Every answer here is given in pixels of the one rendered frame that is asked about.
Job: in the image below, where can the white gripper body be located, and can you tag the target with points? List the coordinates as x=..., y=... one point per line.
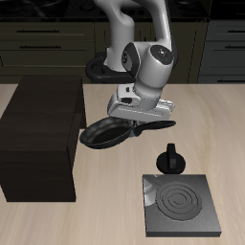
x=140, y=112

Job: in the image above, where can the black frying pan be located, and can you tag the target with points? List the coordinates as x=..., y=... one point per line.
x=106, y=134

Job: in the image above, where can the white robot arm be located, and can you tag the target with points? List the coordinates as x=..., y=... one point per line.
x=150, y=68

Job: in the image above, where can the round black knob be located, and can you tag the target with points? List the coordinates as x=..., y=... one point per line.
x=171, y=161

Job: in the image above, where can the dark grey stove plate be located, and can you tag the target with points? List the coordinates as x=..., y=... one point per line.
x=180, y=205

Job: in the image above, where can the dark wooden cabinet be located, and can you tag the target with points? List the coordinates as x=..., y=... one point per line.
x=40, y=134

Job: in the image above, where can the dark kitchen cupboards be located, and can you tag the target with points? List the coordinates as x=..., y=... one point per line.
x=48, y=41

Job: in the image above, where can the flat black base plate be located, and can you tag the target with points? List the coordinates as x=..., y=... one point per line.
x=102, y=71

